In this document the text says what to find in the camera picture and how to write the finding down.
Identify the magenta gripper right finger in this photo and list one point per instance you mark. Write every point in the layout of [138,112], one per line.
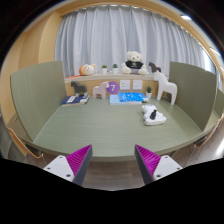
[152,166]

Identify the pink wooden horse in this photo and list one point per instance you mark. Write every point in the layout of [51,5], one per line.
[101,90]

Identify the white teddy bear black shirt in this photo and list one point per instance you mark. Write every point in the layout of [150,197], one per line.
[134,64]

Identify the left wooden chair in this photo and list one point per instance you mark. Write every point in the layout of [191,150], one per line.
[22,147]

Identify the dark blue book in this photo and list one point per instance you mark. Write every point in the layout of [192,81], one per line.
[74,100]

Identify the light blue book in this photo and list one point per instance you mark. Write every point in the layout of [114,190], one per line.
[128,98]

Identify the large white wooden horse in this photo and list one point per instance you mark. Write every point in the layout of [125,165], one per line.
[165,86]

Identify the black charger plug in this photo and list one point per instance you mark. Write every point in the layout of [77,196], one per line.
[153,115]

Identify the right small potted plant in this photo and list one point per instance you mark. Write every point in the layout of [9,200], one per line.
[115,69]

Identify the white wall socket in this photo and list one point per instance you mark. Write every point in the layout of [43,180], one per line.
[137,84]
[124,84]

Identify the left white wall socket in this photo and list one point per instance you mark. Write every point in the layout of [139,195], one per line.
[124,84]

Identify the left green desk partition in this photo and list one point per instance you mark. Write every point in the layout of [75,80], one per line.
[37,93]

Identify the small desk potted plant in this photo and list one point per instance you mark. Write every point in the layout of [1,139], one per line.
[149,92]

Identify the small brown horse figure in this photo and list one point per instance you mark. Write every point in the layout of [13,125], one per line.
[154,68]

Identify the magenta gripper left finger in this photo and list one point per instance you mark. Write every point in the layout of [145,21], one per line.
[72,167]

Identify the left small potted plant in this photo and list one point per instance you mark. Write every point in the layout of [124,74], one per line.
[104,69]

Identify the right white wall socket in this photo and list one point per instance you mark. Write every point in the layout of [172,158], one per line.
[137,84]

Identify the dark grey wooden horse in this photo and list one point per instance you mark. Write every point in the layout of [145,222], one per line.
[79,89]

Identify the orange white plush toy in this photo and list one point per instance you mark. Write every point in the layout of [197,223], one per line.
[87,69]

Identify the green desk partition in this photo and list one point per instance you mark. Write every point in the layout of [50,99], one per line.
[37,93]
[196,91]

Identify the grey window curtain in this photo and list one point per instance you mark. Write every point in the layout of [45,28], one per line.
[103,35]

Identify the right green desk partition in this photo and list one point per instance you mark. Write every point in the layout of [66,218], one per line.
[196,91]

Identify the purple number seven sign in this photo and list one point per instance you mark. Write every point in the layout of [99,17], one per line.
[113,87]

